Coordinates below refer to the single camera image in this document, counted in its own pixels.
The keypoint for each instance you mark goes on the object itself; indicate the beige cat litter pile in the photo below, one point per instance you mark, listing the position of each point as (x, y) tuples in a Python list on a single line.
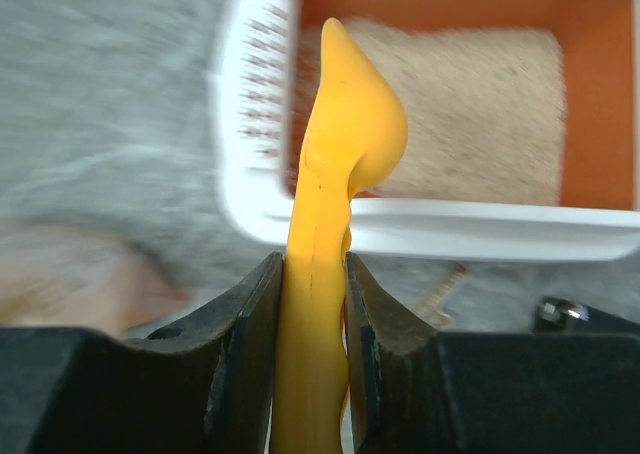
[(486, 112)]

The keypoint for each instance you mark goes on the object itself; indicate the pink cat litter bag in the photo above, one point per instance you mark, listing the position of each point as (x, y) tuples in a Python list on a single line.
[(64, 276)]

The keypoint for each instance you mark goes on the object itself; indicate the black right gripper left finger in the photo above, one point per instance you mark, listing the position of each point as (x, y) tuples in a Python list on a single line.
[(201, 384)]

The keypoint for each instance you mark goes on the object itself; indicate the white orange litter box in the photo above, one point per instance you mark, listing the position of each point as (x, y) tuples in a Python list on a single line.
[(252, 88)]

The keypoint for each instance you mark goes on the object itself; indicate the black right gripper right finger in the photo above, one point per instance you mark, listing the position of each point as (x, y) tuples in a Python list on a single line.
[(569, 386)]

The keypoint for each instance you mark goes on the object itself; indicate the yellow litter scoop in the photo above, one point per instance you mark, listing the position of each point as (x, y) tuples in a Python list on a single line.
[(356, 134)]

